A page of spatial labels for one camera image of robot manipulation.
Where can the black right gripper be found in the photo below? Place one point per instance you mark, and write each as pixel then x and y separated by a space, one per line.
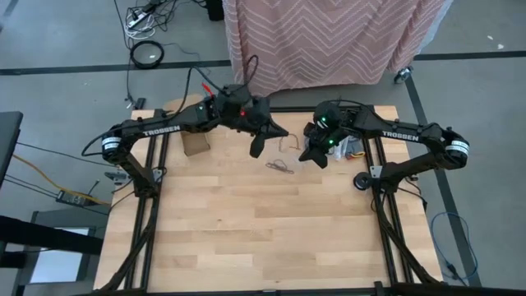
pixel 328 127

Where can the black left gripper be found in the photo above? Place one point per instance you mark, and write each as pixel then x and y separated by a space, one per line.
pixel 246 109

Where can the brown rubber bands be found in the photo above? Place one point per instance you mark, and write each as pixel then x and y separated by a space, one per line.
pixel 276 165

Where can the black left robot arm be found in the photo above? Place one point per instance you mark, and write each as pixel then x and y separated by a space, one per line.
pixel 164 130

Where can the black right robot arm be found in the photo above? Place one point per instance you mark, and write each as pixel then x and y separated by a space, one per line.
pixel 400 135

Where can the black tape roll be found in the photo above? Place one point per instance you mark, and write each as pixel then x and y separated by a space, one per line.
pixel 358 186

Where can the small open cardboard box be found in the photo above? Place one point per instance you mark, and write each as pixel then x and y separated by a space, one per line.
pixel 195 144

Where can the flat cardboard sheet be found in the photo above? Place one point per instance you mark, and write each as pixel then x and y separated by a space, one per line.
pixel 185 103

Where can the pink chevron cloth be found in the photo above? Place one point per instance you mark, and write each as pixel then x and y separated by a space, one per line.
pixel 320 41

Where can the black box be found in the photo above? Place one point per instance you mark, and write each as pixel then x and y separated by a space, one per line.
pixel 214 10

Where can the small black clamp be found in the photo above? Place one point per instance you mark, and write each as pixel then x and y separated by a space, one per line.
pixel 139 103

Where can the round black-rimmed lens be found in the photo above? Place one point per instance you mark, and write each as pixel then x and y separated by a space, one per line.
pixel 147 55

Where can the white power strip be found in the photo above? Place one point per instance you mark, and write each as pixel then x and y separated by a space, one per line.
pixel 136 19

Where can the black power adapter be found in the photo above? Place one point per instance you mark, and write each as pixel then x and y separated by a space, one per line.
pixel 72 198

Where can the black metal cart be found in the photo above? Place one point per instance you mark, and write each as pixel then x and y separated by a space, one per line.
pixel 41 238

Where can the black desk corner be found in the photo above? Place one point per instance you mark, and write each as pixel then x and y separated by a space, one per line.
pixel 8 144

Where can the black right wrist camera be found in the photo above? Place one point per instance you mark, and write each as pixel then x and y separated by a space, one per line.
pixel 322 160

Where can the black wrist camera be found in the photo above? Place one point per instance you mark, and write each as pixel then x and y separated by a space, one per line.
pixel 322 160
pixel 257 146

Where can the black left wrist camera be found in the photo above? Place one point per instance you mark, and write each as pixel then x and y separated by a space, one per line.
pixel 257 146

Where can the black aluminium table frame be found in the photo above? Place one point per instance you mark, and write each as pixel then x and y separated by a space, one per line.
pixel 287 109

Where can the grey metal bracket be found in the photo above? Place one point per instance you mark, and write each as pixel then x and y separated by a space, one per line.
pixel 115 177

